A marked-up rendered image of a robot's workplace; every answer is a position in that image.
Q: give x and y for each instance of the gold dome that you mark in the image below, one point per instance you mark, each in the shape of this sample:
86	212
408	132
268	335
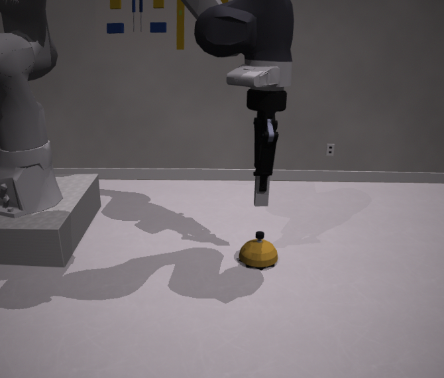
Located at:
258	253

